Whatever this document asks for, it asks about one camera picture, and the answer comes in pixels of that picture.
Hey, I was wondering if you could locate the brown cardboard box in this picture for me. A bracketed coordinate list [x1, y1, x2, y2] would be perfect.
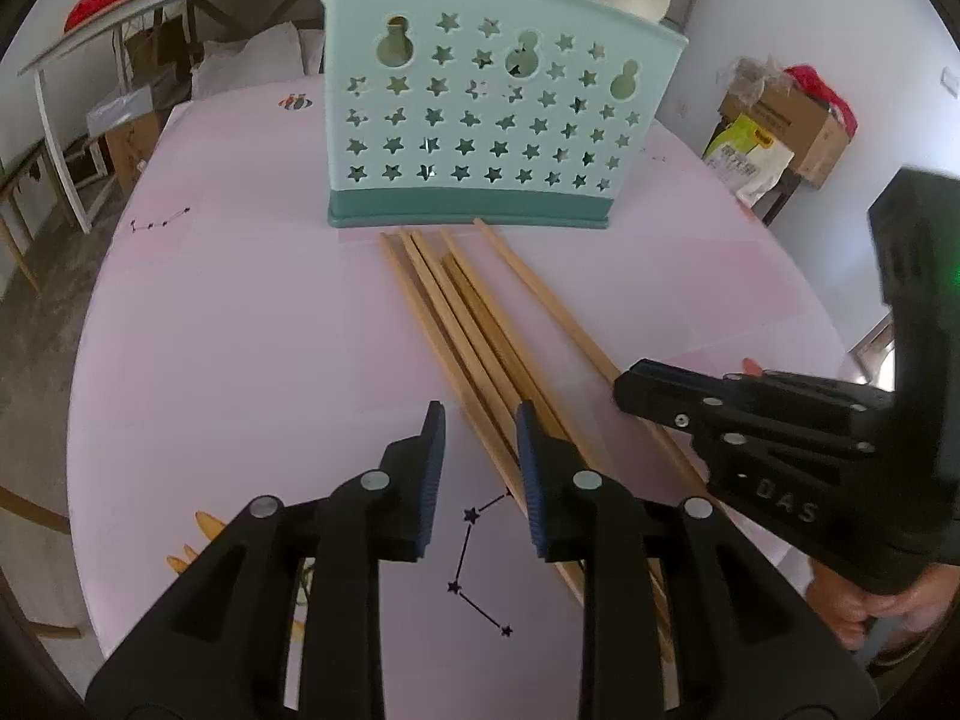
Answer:
[104, 109, 167, 193]

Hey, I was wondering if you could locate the teal star-cutout utensil holder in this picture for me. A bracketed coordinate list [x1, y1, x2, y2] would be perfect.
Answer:
[324, 0, 689, 230]

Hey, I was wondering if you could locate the bundle of wooden chopsticks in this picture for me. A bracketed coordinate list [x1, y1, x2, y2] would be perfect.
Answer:
[379, 229, 674, 665]

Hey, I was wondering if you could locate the small red bag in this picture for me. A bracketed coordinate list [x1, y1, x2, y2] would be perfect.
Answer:
[783, 66, 857, 137]

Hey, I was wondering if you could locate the yellow green rice bag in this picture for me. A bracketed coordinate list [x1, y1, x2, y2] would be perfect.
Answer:
[702, 114, 795, 208]

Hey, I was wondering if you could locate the dark wooden stool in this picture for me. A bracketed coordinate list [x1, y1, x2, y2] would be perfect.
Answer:
[760, 165, 804, 227]

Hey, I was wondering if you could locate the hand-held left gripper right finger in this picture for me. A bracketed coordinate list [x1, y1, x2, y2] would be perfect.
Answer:
[516, 399, 878, 720]

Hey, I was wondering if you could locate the large open cardboard box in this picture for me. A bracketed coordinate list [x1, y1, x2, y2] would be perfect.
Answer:
[718, 56, 853, 189]

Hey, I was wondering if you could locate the white sack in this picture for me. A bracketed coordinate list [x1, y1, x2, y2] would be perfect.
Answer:
[190, 21, 324, 99]

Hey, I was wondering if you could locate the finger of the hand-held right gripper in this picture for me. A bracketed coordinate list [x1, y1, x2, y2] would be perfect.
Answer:
[613, 358, 901, 578]

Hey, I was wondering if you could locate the wooden chair with dark seat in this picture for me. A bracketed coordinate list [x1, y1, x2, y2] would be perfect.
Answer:
[0, 156, 44, 295]

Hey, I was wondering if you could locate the person's right hand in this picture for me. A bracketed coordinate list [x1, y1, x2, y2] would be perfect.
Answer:
[812, 559, 960, 655]

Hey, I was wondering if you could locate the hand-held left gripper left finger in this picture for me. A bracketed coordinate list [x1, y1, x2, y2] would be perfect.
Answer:
[84, 401, 447, 720]

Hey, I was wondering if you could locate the white boxy appliance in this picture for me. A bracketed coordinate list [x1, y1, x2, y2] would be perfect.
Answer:
[55, 139, 103, 189]

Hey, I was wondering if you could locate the clear plastic storage box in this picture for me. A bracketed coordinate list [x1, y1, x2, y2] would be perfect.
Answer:
[85, 85, 155, 137]

